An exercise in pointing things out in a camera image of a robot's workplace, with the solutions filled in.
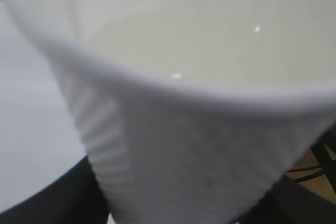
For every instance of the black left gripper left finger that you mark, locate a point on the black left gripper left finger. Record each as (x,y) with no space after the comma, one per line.
(73,198)

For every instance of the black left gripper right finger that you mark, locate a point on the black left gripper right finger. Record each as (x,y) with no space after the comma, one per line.
(288,202)

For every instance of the white paper cup green logo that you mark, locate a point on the white paper cup green logo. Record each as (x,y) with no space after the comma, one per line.
(189,110)

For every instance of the black frame under table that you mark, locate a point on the black frame under table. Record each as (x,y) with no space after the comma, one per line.
(326,163)

